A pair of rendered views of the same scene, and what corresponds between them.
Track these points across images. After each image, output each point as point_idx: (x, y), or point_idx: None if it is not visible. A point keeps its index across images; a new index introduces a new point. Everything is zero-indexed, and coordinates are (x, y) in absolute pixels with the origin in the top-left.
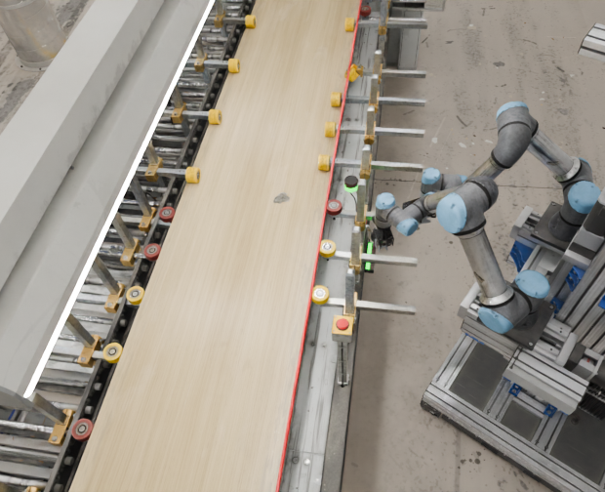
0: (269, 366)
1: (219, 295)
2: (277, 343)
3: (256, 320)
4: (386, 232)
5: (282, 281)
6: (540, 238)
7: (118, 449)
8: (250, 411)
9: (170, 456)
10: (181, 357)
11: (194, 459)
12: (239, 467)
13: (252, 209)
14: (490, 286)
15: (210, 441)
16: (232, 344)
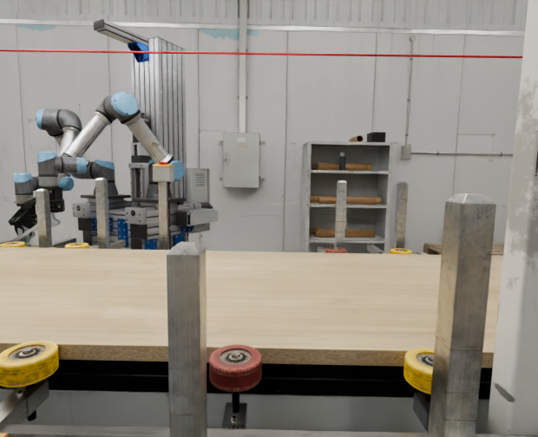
0: (156, 257)
1: (6, 279)
2: (127, 255)
3: (84, 263)
4: (62, 188)
5: (36, 256)
6: (108, 196)
7: (270, 316)
8: (208, 260)
9: (269, 285)
10: (108, 292)
11: (268, 275)
12: (270, 261)
13: None
14: (162, 147)
15: (245, 270)
16: (110, 270)
